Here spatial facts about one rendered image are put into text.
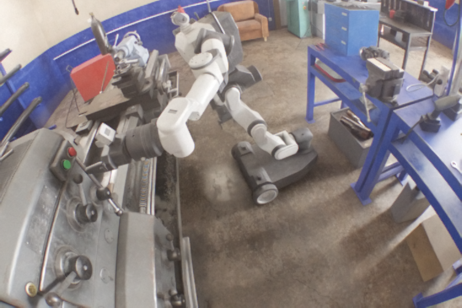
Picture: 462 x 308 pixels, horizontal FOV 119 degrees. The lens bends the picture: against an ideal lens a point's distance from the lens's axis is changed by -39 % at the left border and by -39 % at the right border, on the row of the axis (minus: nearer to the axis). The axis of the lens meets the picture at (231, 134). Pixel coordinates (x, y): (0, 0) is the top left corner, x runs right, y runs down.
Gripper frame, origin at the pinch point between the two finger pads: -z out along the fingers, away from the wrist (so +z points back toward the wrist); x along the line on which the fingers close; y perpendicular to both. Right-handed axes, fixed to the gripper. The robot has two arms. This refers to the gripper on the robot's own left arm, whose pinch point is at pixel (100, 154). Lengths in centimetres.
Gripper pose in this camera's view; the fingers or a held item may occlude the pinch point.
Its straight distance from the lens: 65.6
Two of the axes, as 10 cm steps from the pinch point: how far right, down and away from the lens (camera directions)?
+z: 9.7, -2.5, 0.4
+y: -1.7, -7.4, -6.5
